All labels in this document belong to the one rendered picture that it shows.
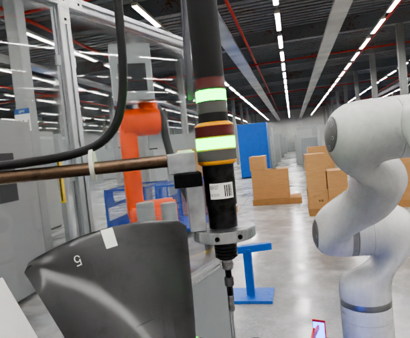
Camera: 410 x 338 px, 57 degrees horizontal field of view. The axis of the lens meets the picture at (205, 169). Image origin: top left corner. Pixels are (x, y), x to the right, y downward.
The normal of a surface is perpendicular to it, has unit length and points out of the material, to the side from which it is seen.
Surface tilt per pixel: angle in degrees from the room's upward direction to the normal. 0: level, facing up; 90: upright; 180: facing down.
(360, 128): 83
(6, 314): 50
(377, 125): 82
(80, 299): 54
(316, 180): 90
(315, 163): 90
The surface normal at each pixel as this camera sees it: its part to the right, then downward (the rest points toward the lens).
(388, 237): -0.15, 0.10
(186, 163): 0.08, 0.04
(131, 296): 0.04, -0.63
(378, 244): -0.11, 0.45
